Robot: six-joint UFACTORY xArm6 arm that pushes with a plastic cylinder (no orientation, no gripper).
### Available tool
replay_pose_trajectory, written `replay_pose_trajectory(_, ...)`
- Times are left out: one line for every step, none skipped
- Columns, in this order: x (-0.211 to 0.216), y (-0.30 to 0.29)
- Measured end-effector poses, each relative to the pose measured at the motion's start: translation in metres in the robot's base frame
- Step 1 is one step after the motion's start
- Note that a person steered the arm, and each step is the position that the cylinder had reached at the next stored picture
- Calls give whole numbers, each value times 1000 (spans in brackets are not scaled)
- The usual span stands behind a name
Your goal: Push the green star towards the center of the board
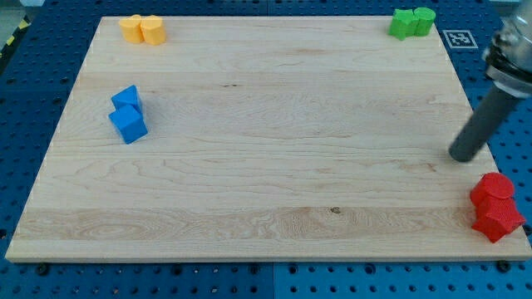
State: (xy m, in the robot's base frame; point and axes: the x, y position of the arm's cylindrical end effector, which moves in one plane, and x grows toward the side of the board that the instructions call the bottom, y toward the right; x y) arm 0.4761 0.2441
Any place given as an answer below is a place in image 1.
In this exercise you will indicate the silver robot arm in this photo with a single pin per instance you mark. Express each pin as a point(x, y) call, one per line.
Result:
point(508, 57)

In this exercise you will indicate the wooden board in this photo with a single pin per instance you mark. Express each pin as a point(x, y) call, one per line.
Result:
point(280, 139)

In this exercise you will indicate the green star block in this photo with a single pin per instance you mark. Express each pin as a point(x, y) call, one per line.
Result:
point(403, 24)

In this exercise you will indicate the red star block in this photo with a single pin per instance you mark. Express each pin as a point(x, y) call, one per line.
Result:
point(496, 218)

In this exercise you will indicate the blue cube block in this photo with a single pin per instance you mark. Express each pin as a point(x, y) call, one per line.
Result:
point(129, 123)

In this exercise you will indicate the blue triangle block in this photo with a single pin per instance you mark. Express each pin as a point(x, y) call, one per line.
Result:
point(128, 96)

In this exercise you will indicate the yellow pentagon block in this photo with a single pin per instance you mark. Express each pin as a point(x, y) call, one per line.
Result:
point(153, 30)

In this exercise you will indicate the yellow heart block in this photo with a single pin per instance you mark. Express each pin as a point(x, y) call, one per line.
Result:
point(130, 28)

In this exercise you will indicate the green cylinder block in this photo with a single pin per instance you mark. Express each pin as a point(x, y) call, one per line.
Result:
point(425, 19)

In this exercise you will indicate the white fiducial marker tag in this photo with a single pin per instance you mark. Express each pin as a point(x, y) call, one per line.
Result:
point(460, 39)

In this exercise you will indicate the red cylinder block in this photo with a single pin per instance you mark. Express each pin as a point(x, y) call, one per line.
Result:
point(495, 185)

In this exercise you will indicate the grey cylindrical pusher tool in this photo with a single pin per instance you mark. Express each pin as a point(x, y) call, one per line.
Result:
point(483, 123)

